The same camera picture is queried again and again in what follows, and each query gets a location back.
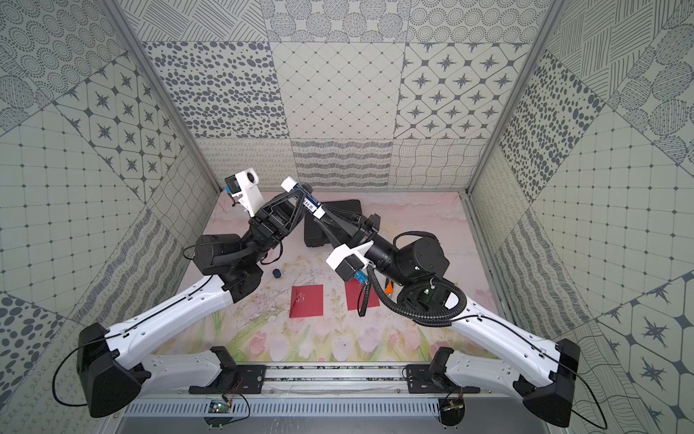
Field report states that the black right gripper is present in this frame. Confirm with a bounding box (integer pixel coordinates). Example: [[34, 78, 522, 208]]
[[315, 206, 412, 289]]

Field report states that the white blue glue stick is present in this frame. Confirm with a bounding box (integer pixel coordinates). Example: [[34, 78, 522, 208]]
[[281, 176, 325, 220]]

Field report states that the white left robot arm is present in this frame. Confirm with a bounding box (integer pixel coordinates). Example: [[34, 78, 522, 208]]
[[76, 179, 313, 418]]

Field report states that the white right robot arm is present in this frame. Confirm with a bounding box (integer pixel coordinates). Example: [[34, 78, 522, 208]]
[[305, 202, 580, 428]]

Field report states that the red envelope middle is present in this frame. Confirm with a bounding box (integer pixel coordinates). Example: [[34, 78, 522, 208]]
[[344, 280, 381, 311]]

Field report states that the red envelope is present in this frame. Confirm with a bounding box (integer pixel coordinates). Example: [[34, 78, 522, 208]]
[[344, 280, 381, 311], [289, 285, 324, 318]]

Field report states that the red envelope left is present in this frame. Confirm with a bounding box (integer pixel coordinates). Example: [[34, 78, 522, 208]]
[[289, 285, 324, 318]]

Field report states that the black plastic tool case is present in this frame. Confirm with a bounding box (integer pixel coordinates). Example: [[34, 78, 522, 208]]
[[304, 199, 363, 248]]

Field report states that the right round circuit board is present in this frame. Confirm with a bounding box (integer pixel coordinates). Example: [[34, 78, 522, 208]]
[[438, 398, 466, 427]]

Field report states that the left green circuit board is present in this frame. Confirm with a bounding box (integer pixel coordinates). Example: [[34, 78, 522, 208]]
[[204, 401, 233, 429]]

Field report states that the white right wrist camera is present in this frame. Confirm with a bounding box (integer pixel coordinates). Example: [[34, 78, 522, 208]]
[[326, 242, 373, 284]]

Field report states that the black corrugated cable conduit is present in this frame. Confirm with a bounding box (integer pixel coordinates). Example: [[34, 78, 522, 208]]
[[357, 230, 468, 327]]

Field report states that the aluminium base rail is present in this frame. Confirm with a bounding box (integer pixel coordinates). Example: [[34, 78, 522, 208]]
[[210, 362, 480, 398]]

